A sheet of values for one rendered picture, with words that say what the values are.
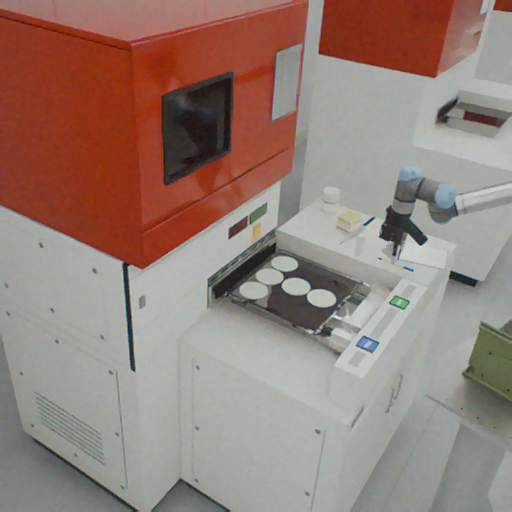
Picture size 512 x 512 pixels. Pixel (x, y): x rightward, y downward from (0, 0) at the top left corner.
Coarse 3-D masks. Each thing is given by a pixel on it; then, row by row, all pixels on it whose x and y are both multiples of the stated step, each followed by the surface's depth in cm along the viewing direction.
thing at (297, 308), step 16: (272, 256) 227; (288, 256) 228; (256, 272) 217; (288, 272) 218; (304, 272) 219; (320, 272) 219; (272, 288) 209; (320, 288) 211; (336, 288) 211; (352, 288) 212; (256, 304) 201; (272, 304) 201; (288, 304) 202; (304, 304) 202; (336, 304) 203; (304, 320) 195; (320, 320) 195
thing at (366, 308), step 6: (372, 294) 213; (366, 300) 210; (372, 300) 210; (378, 300) 210; (360, 306) 206; (366, 306) 207; (372, 306) 207; (378, 306) 207; (354, 312) 204; (360, 312) 204; (366, 312) 204; (372, 312) 204; (360, 318) 201; (366, 318) 201; (342, 330) 195; (348, 330) 195; (330, 342) 190; (336, 342) 190; (336, 348) 190; (342, 348) 189
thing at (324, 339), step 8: (240, 304) 212; (256, 312) 209; (272, 320) 206; (280, 320) 204; (288, 328) 203; (296, 328) 201; (312, 336) 199; (320, 336) 196; (328, 336) 197; (328, 344) 196
